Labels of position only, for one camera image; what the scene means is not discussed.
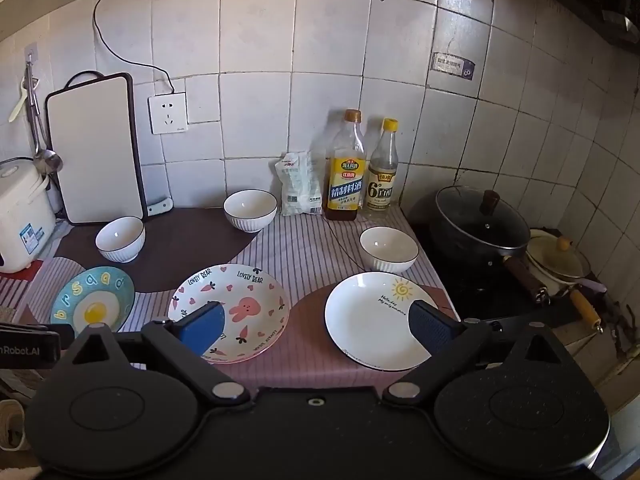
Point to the striped tablecloth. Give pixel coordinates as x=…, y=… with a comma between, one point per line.
x=300, y=255

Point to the clear vinegar bottle yellow cap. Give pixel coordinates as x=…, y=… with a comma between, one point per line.
x=381, y=180

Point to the white salt bag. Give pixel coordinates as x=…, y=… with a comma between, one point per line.
x=300, y=185

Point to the white plate with sun print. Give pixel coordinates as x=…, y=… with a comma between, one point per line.
x=370, y=320

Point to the black wok with glass lid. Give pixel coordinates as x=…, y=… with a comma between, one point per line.
x=480, y=240

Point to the wall sticker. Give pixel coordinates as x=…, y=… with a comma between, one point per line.
x=452, y=65

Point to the white rice paddle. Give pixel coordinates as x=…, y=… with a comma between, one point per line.
x=17, y=107

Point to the range hood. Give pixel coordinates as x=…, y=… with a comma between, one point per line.
x=625, y=5

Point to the white cutting board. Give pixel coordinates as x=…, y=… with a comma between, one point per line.
x=95, y=155

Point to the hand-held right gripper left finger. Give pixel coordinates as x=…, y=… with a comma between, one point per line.
x=205, y=329

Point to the cooking wine bottle yellow label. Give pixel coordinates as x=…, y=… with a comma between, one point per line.
x=344, y=180

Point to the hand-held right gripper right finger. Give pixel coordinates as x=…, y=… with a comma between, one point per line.
x=431, y=329

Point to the metal ladle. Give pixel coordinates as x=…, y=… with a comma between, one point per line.
x=52, y=160

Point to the black gas stove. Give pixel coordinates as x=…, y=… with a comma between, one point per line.
x=475, y=287

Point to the pink rabbit print plate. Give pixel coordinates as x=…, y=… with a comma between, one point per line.
x=250, y=305

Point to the blue fried egg print plate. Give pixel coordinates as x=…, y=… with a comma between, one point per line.
x=95, y=305

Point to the wall hook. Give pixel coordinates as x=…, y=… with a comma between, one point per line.
x=31, y=52

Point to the white rice cooker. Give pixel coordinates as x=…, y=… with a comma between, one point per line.
x=22, y=210

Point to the white ribbed bowl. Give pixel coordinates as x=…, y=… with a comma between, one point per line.
x=250, y=210
x=389, y=250
x=120, y=240

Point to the white wall socket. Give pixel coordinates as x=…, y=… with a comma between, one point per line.
x=167, y=112

